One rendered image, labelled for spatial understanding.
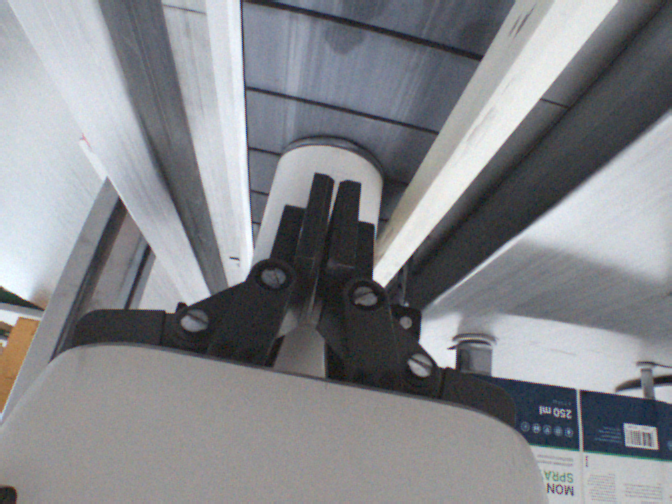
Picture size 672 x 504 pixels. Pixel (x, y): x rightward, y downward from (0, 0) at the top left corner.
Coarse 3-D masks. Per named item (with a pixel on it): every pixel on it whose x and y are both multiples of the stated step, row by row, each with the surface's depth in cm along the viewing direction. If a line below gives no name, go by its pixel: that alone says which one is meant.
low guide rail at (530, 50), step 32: (544, 0) 8; (576, 0) 7; (608, 0) 7; (512, 32) 9; (544, 32) 8; (576, 32) 8; (480, 64) 11; (512, 64) 9; (544, 64) 9; (480, 96) 11; (512, 96) 10; (448, 128) 13; (480, 128) 11; (512, 128) 11; (448, 160) 12; (480, 160) 12; (416, 192) 15; (448, 192) 14; (416, 224) 16; (384, 256) 19
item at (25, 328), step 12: (24, 324) 160; (36, 324) 159; (12, 336) 158; (24, 336) 157; (12, 348) 155; (24, 348) 155; (0, 360) 153; (12, 360) 153; (0, 372) 151; (12, 372) 151; (0, 384) 148; (12, 384) 148; (0, 396) 145; (0, 408) 142
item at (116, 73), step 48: (48, 0) 4; (96, 0) 4; (144, 0) 5; (48, 48) 5; (96, 48) 4; (144, 48) 5; (96, 96) 5; (144, 96) 5; (96, 144) 6; (144, 144) 6; (192, 144) 8; (144, 192) 7; (192, 192) 9; (192, 240) 10; (192, 288) 13
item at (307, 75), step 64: (256, 0) 12; (320, 0) 12; (384, 0) 12; (448, 0) 11; (512, 0) 11; (256, 64) 14; (320, 64) 14; (384, 64) 14; (448, 64) 13; (256, 128) 18; (320, 128) 17; (384, 128) 17; (256, 192) 23; (384, 192) 21
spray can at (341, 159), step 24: (312, 144) 17; (336, 144) 17; (288, 168) 17; (312, 168) 17; (336, 168) 17; (360, 168) 17; (288, 192) 17; (336, 192) 16; (264, 216) 17; (360, 216) 17; (264, 240) 16; (288, 336) 14; (312, 336) 14; (288, 360) 13; (312, 360) 14
